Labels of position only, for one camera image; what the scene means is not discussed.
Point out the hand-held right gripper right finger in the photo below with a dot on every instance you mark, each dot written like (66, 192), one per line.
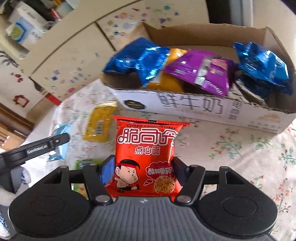
(180, 172)

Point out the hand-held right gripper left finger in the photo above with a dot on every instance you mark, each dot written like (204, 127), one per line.
(108, 172)

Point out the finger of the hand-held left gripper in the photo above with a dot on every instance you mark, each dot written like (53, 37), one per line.
(59, 141)

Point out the light blue yellow snack packet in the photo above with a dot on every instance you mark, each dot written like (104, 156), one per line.
(60, 128)

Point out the red noodle snack packet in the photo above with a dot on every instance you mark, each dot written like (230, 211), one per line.
(143, 148)

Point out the cardboard box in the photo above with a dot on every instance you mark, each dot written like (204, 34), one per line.
(185, 109)

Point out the large yellow snack packet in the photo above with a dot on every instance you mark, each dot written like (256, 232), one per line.
(168, 83)

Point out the purple snack packet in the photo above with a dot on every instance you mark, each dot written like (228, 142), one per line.
(196, 69)

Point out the blue foil snack packet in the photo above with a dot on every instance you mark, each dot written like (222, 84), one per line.
(261, 62)
(136, 60)

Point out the person's left hand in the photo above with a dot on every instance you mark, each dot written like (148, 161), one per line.
(23, 178)

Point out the green snack packet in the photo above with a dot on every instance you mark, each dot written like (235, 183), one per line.
(79, 164)

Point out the small yellow snack packet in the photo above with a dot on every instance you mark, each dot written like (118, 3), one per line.
(99, 122)

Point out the floral tablecloth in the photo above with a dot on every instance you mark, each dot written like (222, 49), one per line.
(231, 148)

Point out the beige cabinet with stickers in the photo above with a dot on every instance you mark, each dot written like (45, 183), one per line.
(76, 53)

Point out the white blue carton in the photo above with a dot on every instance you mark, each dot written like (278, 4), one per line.
(25, 27)

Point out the red wall sticker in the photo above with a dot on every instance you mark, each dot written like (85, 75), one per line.
(20, 100)

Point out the dark door frame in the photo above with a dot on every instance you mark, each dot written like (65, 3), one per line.
(229, 10)

